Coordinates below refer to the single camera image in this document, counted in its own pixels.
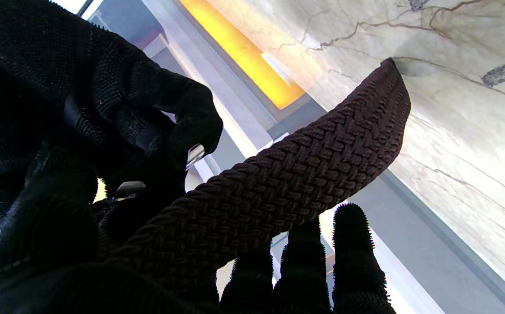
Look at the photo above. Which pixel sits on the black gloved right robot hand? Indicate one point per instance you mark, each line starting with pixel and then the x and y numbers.
pixel 60 78

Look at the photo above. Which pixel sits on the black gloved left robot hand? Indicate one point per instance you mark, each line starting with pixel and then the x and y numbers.
pixel 47 235

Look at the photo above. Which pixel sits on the black leather belt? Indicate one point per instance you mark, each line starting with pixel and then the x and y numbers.
pixel 287 179

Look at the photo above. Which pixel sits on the grey counter with orange light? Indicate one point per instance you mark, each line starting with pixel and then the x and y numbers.
pixel 243 56

